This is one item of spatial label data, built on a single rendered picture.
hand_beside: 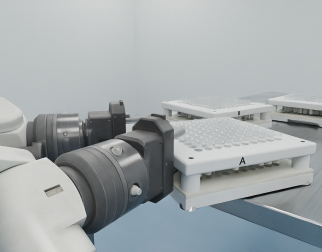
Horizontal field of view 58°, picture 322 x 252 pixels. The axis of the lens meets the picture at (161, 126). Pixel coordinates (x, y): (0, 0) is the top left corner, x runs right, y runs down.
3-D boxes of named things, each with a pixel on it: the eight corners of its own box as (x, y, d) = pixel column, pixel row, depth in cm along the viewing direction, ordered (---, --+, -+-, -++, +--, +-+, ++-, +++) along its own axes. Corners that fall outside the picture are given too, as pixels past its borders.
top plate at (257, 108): (215, 101, 108) (215, 96, 108) (273, 111, 88) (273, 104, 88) (160, 107, 95) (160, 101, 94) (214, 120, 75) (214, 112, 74)
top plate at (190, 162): (228, 124, 71) (228, 116, 70) (316, 154, 49) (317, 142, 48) (131, 134, 61) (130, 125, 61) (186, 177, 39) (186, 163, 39)
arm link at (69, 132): (119, 97, 57) (55, 99, 54) (126, 104, 48) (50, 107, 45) (121, 157, 60) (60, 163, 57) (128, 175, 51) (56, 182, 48)
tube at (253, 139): (251, 177, 51) (254, 135, 49) (256, 179, 49) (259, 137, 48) (245, 178, 50) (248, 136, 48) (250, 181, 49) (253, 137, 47)
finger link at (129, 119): (158, 122, 53) (124, 123, 52) (154, 118, 56) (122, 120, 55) (158, 113, 53) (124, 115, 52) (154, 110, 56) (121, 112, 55)
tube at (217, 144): (217, 183, 48) (219, 139, 46) (221, 186, 47) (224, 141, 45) (210, 185, 47) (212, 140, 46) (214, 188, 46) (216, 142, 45)
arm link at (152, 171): (132, 110, 43) (64, 124, 33) (189, 117, 37) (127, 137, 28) (133, 189, 46) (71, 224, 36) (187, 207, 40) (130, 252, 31)
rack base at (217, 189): (227, 144, 72) (227, 135, 71) (312, 182, 50) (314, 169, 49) (131, 157, 62) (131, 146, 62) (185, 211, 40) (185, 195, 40)
